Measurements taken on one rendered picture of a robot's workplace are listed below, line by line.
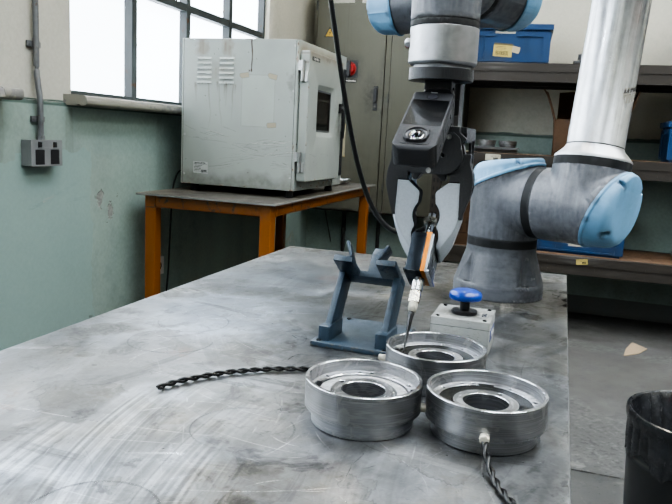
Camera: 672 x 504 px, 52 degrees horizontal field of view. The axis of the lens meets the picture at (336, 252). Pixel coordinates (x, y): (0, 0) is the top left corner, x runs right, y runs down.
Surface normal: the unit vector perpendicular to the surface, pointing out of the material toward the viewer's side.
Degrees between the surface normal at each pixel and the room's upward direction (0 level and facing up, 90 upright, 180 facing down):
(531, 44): 90
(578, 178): 81
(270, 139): 93
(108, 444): 0
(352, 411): 90
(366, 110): 90
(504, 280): 72
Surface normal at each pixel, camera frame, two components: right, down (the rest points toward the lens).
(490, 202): -0.69, 0.08
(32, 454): 0.05, -0.98
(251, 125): -0.31, 0.14
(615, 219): 0.71, 0.28
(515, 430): 0.25, 0.18
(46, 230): 0.95, 0.10
